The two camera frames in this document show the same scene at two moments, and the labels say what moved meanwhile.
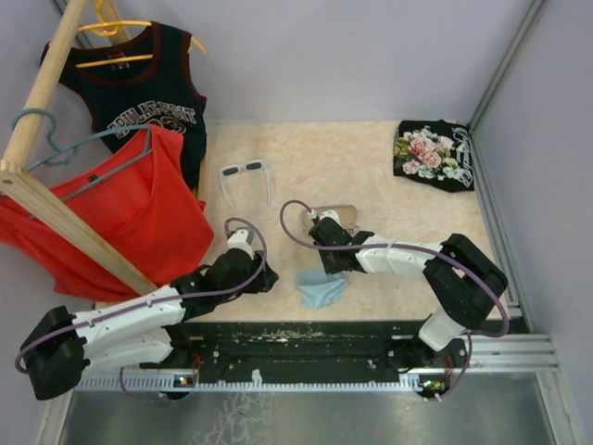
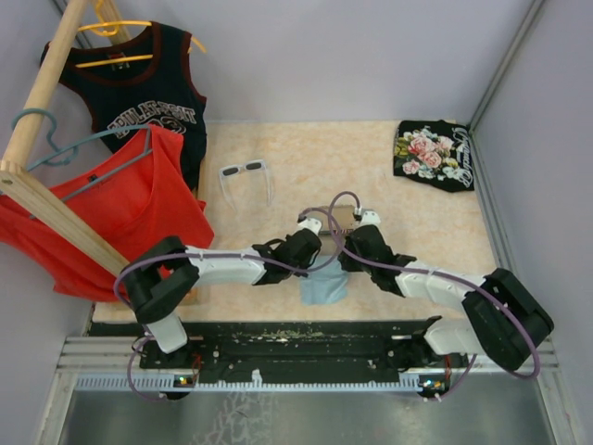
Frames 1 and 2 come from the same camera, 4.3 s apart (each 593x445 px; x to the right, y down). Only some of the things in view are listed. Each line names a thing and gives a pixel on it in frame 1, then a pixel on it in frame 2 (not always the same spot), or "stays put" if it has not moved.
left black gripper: x=264 y=282 → x=300 y=273
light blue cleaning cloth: x=320 y=289 stays put
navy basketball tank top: x=145 y=77 stays put
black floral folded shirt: x=436 y=151 stays put
